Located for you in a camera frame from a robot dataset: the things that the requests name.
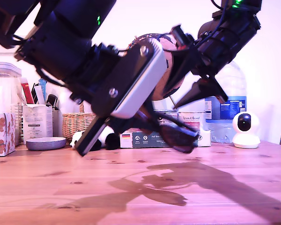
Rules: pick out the cork globe on metal stand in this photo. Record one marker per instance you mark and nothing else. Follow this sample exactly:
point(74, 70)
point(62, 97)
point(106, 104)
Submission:
point(160, 90)

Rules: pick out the small white round camera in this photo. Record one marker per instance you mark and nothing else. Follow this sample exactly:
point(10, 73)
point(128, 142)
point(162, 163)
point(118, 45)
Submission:
point(246, 138)

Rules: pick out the clear plastic lidded container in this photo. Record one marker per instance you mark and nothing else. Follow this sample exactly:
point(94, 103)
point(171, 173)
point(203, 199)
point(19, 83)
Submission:
point(4, 77)

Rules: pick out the grey shallow bowl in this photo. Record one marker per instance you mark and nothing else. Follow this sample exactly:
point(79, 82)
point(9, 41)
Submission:
point(45, 144)

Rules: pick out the black sunglasses with sticker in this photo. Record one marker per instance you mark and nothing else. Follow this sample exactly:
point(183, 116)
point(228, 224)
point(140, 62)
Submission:
point(178, 138)

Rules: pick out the large clear water bottle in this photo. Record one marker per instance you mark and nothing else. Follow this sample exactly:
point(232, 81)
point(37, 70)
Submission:
point(234, 107)

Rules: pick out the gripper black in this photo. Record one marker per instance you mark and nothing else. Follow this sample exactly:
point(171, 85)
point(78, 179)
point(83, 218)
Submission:
point(89, 138)
point(210, 54)

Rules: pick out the black clip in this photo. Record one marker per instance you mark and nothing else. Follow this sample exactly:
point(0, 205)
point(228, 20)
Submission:
point(52, 100)

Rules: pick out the silver tin can black logo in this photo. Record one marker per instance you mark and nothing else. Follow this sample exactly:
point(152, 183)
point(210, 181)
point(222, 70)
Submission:
point(168, 114)

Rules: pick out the panda plush toy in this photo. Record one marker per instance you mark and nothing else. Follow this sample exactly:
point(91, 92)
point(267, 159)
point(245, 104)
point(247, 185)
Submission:
point(113, 141)

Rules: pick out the arm pale camera box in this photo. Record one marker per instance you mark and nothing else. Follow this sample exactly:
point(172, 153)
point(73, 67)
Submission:
point(142, 82)

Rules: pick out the red and white packet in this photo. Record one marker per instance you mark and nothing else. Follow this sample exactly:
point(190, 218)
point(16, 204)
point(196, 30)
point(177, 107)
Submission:
point(27, 93)

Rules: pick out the black pen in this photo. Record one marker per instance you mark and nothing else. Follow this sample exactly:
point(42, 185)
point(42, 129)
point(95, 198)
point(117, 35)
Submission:
point(34, 92)

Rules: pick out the white flat stick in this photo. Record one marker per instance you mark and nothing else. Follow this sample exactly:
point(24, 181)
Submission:
point(39, 96)

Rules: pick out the white carton pen holder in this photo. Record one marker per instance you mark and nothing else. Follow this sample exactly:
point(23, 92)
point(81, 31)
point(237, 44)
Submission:
point(37, 124)

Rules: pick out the green and white can tray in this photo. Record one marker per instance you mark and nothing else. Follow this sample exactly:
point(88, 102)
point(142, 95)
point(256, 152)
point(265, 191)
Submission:
point(135, 141)

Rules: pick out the silver tin can red label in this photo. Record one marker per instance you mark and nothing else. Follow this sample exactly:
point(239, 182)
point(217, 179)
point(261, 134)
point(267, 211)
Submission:
point(194, 119)

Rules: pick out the gingerbread print tissue box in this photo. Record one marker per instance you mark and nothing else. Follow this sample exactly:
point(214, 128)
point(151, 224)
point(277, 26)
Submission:
point(2, 136)

